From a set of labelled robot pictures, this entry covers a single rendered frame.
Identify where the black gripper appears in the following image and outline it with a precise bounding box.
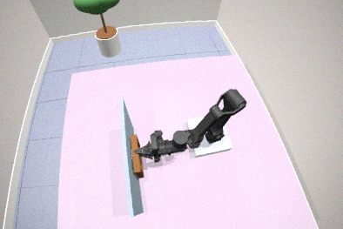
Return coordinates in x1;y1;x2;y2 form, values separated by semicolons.
134;134;173;162

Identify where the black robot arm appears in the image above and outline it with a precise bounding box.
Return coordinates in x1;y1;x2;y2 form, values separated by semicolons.
171;88;247;153

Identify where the brown picture frame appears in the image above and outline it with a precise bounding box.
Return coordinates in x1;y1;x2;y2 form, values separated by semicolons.
131;134;145;178

